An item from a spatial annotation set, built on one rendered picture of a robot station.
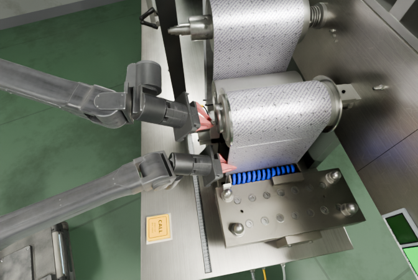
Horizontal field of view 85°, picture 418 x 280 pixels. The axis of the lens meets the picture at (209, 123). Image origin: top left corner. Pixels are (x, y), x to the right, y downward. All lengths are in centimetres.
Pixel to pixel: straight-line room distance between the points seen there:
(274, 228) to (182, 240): 29
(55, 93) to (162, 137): 53
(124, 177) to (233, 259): 44
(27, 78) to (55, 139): 184
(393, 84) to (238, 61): 36
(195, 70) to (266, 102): 71
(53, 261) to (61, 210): 114
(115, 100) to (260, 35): 40
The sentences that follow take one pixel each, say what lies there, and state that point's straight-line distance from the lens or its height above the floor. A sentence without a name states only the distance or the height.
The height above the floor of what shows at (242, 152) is 117.
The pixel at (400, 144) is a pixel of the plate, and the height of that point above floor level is 130.
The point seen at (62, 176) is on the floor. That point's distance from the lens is 216.
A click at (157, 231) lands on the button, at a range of 81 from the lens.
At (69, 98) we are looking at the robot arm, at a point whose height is 138.
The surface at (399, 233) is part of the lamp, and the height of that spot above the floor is 117.
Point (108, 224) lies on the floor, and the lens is 187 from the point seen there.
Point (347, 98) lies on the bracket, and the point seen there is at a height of 129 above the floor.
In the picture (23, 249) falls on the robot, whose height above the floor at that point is 26.
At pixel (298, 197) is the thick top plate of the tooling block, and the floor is 103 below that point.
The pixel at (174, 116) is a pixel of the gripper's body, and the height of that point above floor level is 132.
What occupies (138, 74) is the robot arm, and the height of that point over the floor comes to 138.
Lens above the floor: 171
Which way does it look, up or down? 56 degrees down
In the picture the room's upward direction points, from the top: straight up
